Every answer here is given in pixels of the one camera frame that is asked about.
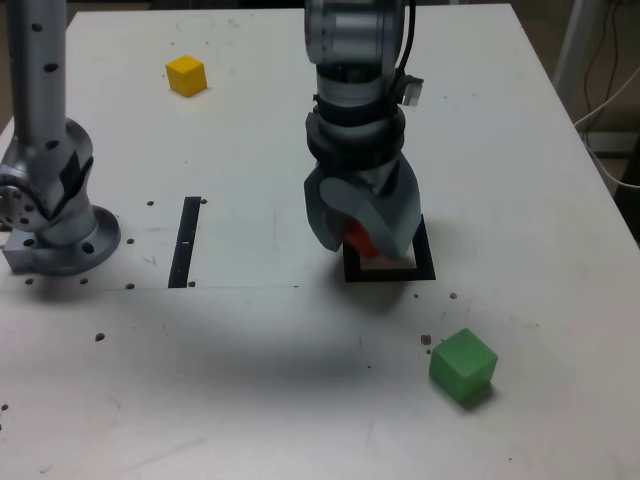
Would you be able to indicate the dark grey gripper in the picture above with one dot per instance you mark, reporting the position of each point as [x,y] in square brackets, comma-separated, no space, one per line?
[372,175]

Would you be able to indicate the red cube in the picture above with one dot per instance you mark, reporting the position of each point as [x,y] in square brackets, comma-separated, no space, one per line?
[360,240]

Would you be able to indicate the green cube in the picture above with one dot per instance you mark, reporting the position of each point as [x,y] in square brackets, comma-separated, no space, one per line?
[462,367]

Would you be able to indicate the yellow cube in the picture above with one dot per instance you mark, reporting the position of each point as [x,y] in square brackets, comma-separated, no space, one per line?
[187,75]

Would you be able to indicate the black tape square outline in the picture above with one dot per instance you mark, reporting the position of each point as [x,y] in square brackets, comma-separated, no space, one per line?
[390,276]

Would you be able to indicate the black tape strip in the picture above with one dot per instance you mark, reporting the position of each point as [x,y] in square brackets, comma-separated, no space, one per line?
[184,240]

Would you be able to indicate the small wrist camera box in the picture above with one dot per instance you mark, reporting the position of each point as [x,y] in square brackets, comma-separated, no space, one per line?
[414,91]

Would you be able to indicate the white metal post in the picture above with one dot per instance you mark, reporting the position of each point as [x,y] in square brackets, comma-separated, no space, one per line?
[573,45]

